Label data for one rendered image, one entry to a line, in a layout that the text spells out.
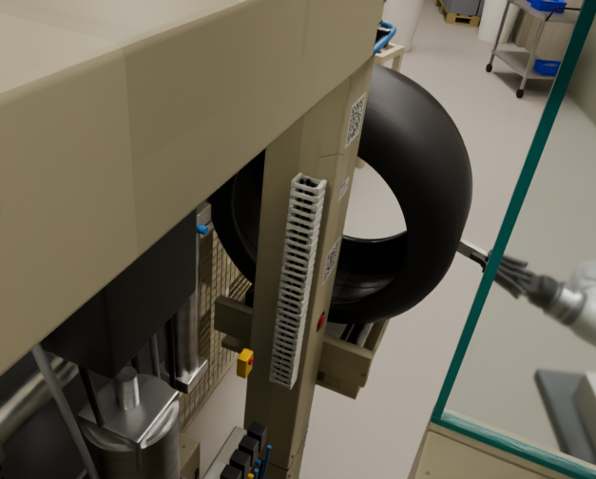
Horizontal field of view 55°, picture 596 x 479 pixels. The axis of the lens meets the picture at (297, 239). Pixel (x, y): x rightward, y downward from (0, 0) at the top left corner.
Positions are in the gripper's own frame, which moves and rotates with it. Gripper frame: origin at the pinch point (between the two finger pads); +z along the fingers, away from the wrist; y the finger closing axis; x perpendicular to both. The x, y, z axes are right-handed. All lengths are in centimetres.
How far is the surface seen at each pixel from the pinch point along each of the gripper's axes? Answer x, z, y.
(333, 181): -22, 31, 38
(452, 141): -22.2, 16.6, 1.2
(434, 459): -14, 1, 70
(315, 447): 117, 2, -15
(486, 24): 107, 33, -671
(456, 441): -14, -1, 66
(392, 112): -26.6, 29.8, 13.1
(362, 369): 25.3, 8.6, 25.7
